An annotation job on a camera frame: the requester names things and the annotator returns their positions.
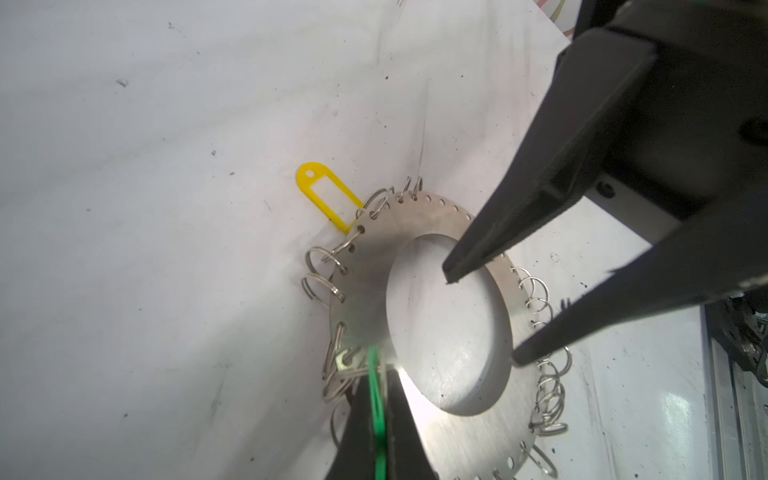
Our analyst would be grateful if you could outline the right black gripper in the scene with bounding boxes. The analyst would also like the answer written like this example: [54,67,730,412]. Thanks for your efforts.
[442,1,767,283]

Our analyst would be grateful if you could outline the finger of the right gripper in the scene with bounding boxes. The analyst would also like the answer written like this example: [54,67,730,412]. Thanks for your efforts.
[511,191,767,367]

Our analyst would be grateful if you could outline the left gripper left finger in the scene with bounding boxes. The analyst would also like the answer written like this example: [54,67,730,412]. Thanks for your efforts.
[325,377,376,480]

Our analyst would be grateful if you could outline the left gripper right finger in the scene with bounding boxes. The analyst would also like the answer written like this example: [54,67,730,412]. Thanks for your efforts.
[384,369,438,480]

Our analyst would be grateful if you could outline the green key tag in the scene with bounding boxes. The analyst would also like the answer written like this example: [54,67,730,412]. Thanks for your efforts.
[367,346,387,480]

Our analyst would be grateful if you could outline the yellow key tag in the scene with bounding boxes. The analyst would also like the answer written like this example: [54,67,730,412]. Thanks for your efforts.
[296,162,363,234]

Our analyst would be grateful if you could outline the aluminium mounting rail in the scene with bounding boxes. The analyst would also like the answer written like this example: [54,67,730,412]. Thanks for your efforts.
[701,293,767,479]

